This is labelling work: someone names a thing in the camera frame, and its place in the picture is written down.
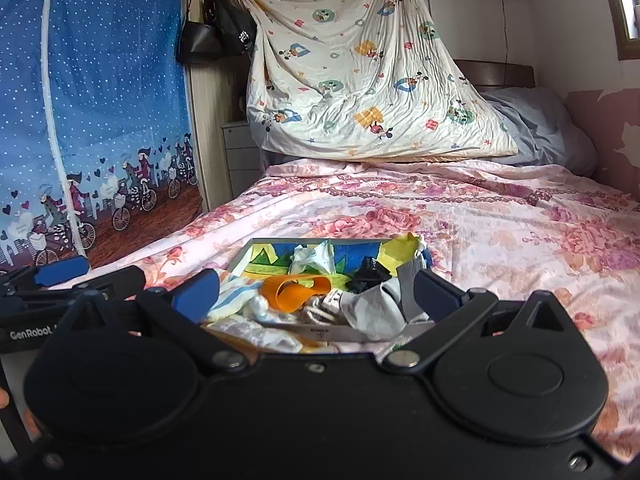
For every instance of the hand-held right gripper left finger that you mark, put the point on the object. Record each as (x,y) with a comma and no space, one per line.
(196,294)

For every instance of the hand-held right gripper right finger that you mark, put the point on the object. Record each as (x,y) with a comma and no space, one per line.
(436,292)

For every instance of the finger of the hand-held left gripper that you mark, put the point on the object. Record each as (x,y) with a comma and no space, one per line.
(120,279)
(60,271)

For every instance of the orange soft cup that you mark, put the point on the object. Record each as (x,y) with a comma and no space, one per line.
(275,295)

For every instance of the colourful printed box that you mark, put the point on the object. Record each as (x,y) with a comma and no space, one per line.
(267,255)

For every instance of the black soft item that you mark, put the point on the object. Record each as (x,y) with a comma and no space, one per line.
(367,274)

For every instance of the yellow cloth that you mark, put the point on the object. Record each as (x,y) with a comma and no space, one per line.
(400,252)

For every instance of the pink floral bed sheet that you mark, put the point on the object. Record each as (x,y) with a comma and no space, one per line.
(500,220)

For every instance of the white drawer cabinet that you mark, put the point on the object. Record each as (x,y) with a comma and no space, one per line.
(242,160)

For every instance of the beige wooden wardrobe panel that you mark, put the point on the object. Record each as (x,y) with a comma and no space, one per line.
(210,110)

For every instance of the blue dotted wardrobe cover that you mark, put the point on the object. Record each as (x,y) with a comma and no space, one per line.
(110,85)

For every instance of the grey-blue pillow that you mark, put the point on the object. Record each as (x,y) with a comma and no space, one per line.
(540,130)

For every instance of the cartoon printed cream quilt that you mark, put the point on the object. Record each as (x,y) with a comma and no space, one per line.
(350,85)

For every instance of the dark wooden headboard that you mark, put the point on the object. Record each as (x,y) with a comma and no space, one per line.
(495,74)

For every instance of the black hanging bag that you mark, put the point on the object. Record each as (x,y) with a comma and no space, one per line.
(197,42)
(235,30)

